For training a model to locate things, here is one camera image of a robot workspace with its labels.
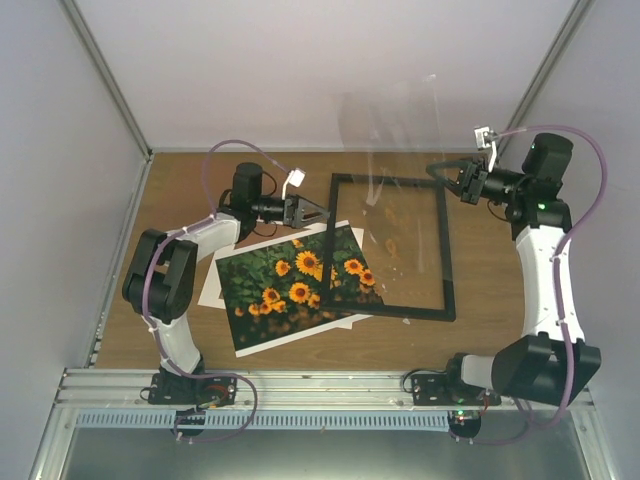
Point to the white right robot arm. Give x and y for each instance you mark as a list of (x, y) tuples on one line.
[(551, 362)]

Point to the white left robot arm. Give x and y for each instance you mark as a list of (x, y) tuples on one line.
[(160, 280)]

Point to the clear acrylic sheet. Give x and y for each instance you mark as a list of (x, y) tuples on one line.
[(397, 127)]

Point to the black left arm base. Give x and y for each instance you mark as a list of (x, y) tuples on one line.
[(167, 388)]

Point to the sunflower photo print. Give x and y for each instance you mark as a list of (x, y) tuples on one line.
[(272, 295)]

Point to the grey slotted cable duct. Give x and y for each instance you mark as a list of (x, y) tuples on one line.
[(268, 420)]

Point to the black picture frame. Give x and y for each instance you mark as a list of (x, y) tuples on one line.
[(328, 303)]

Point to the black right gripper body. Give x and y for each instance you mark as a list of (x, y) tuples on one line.
[(475, 181)]

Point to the white photo mat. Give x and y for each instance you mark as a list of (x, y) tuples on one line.
[(211, 294)]

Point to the aluminium mounting rail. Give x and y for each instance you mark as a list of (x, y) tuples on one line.
[(277, 389)]

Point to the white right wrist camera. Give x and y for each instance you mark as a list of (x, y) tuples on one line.
[(486, 140)]

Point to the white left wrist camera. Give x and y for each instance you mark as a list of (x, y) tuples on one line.
[(294, 178)]

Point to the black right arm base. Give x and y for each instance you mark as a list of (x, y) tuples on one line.
[(431, 388)]

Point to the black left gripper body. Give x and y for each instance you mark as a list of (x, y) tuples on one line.
[(290, 202)]

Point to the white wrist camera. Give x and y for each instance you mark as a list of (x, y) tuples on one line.
[(294, 178), (486, 140)]

